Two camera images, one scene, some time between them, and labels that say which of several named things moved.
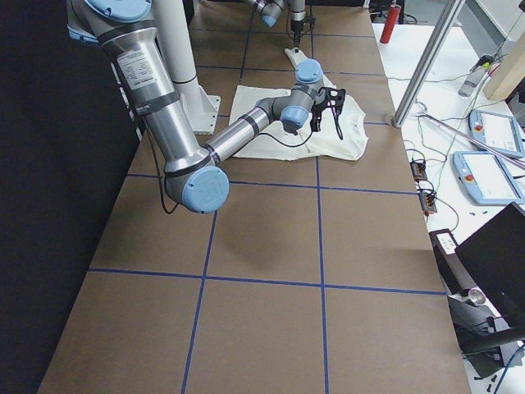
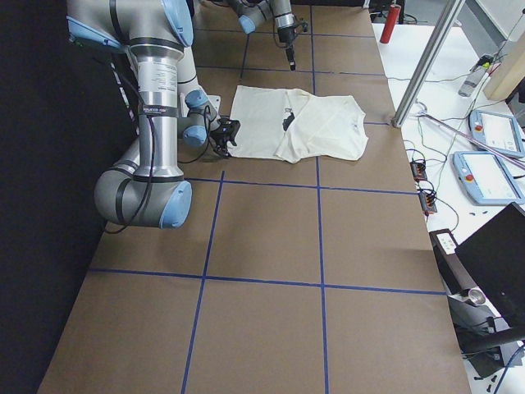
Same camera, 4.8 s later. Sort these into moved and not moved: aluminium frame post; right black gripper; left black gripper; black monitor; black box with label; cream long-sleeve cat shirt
Moved: right black gripper; left black gripper
Not moved: black box with label; black monitor; aluminium frame post; cream long-sleeve cat shirt
